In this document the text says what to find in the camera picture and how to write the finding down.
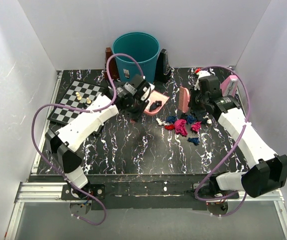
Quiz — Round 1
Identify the pink hand brush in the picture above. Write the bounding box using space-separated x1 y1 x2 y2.
178 86 190 114

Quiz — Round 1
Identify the pink dustpan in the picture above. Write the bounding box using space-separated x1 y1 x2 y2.
131 90 169 122

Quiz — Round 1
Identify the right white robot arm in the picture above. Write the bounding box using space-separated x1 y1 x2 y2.
189 70 287 199

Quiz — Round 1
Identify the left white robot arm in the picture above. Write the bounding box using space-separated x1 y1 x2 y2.
45 74 155 200

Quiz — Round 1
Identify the blue paper scraps centre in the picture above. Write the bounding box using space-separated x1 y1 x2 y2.
166 114 197 124

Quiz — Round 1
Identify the black paper scrap in dustpan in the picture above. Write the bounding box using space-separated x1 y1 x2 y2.
149 100 162 112

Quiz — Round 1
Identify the magenta paper scrap right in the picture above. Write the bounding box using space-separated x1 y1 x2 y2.
191 121 201 133

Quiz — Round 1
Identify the pink metronome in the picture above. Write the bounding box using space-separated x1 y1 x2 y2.
220 74 239 97

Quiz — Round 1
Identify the red paper scrap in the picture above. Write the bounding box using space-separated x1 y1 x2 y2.
164 124 175 131

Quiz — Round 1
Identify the blue paper scrap front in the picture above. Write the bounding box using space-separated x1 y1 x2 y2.
188 137 200 146

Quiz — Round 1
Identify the brown metronome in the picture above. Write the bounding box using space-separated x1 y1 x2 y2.
104 47 119 81

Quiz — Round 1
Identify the black metronome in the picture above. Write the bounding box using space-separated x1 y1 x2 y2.
155 48 171 83

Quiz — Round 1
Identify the black and white chessboard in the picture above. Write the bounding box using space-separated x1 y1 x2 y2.
48 80 106 125

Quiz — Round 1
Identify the cream chess pawn rear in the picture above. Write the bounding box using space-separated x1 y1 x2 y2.
76 92 82 101

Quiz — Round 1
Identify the teal plastic waste bin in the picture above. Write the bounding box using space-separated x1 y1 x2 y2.
112 32 160 83

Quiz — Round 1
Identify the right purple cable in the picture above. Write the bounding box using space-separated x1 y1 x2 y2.
194 65 250 218

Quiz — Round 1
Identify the purple cable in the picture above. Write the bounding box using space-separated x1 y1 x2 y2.
194 65 250 218
32 53 145 226

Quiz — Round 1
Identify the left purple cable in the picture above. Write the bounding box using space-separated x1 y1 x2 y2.
32 53 145 226

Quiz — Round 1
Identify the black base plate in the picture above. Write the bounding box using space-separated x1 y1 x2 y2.
62 174 221 211

